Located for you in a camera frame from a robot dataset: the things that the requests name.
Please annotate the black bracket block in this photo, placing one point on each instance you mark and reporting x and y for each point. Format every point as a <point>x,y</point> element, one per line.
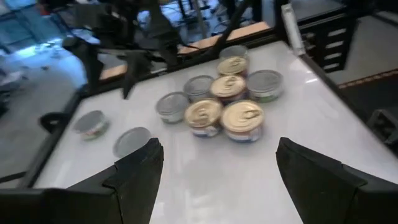
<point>382,127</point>

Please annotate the black slatted cabinet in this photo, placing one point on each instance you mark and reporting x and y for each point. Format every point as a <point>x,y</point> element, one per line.
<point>311,37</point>

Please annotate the black floor mat striped edge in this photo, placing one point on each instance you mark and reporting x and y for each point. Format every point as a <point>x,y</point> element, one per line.
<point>373,93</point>

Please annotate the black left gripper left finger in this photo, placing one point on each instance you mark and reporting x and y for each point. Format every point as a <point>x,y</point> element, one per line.
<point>133,186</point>

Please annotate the black frame clamp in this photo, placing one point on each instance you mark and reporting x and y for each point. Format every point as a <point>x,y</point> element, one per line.
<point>53,114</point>

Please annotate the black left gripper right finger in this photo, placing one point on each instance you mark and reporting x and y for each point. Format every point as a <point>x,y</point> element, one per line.
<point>317,189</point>

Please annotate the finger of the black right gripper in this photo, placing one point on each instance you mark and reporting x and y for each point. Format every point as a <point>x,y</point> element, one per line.
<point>135,70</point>
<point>90,63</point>

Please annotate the gold-lid blue-label seafood can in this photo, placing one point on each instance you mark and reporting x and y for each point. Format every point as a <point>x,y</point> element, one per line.
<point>228,85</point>
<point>232,65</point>
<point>242,119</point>
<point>203,116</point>

